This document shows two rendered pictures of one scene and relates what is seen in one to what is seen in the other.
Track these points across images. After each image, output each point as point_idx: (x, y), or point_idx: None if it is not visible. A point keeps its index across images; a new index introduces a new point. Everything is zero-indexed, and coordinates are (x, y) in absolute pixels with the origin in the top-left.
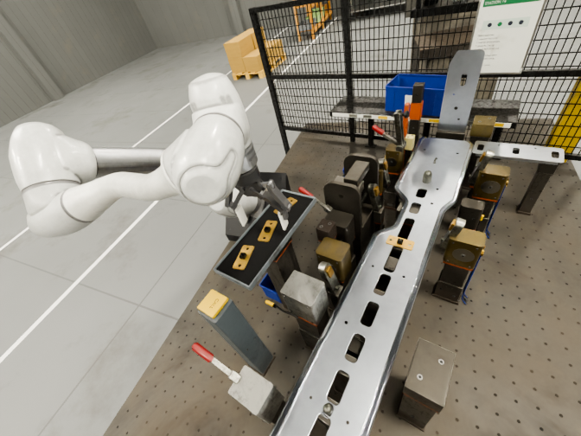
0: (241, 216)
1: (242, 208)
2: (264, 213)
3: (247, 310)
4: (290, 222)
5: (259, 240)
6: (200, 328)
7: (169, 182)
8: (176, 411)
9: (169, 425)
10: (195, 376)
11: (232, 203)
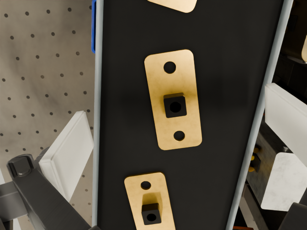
0: (80, 161)
1: (65, 148)
2: (104, 16)
3: (88, 83)
4: (249, 38)
5: (168, 148)
6: (34, 133)
7: None
8: (87, 212)
9: (89, 223)
10: (81, 181)
11: (17, 205)
